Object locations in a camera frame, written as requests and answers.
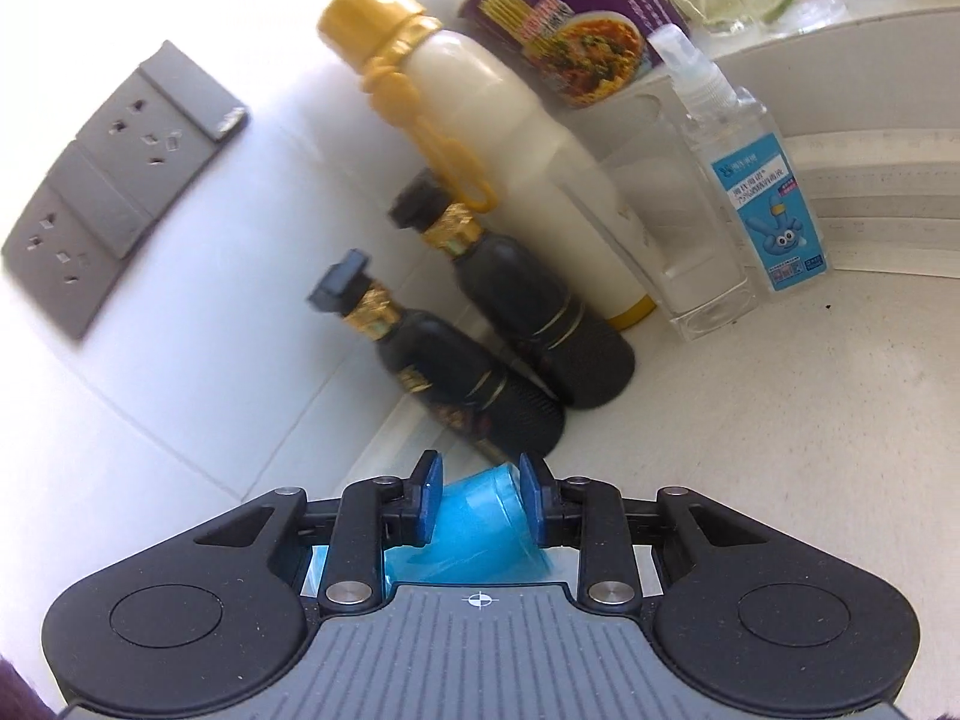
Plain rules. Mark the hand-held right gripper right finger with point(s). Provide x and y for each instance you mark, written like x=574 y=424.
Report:
x=531 y=501

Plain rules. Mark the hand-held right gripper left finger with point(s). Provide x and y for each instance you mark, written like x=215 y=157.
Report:
x=429 y=501

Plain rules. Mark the blue plastic cup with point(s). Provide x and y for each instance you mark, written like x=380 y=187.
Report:
x=480 y=521

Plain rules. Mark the black sauce bottle gold neck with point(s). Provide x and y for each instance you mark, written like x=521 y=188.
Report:
x=540 y=315
x=457 y=382

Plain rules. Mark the clear plastic container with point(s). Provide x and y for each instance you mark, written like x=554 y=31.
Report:
x=675 y=240

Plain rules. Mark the clear spray bottle blue label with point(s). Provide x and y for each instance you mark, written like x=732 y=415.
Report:
x=757 y=187

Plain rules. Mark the white bottle with yellow cap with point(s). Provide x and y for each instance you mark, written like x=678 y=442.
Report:
x=495 y=112

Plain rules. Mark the purple instant noodle cup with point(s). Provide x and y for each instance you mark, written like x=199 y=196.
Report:
x=577 y=22

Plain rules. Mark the grey wall socket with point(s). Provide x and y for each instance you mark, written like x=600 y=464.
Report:
x=161 y=112
x=64 y=262

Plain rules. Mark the grey wall switch plate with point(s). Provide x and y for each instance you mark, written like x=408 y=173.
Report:
x=105 y=199

